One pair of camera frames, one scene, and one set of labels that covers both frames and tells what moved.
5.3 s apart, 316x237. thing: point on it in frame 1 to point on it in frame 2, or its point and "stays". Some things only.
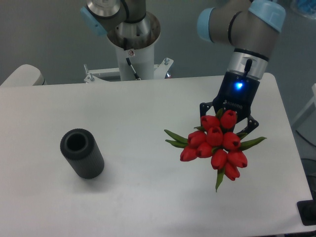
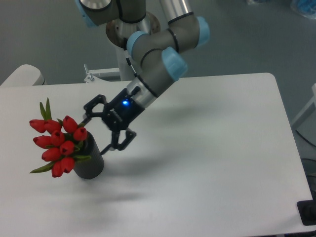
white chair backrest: x=25 y=75 stays
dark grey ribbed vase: x=80 y=148 stays
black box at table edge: x=307 y=209 stays
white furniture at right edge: x=313 y=100 stays
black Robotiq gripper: x=237 y=93 to x=117 y=114
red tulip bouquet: x=215 y=139 to x=62 y=146
